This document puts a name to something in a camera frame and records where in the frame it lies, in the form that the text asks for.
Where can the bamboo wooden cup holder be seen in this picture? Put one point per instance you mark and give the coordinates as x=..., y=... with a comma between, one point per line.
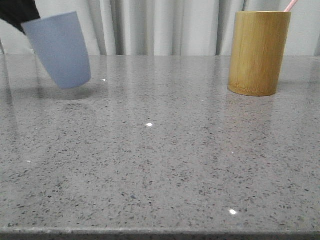
x=259, y=41

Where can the white pleated curtain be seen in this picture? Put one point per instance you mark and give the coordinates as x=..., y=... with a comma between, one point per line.
x=168, y=27

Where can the blue plastic cup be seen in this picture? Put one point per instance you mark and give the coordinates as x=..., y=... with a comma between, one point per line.
x=60, y=46

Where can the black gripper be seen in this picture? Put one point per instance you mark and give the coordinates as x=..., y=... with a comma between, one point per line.
x=16, y=12

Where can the pink chopstick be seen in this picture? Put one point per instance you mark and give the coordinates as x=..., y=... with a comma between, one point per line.
x=290, y=5

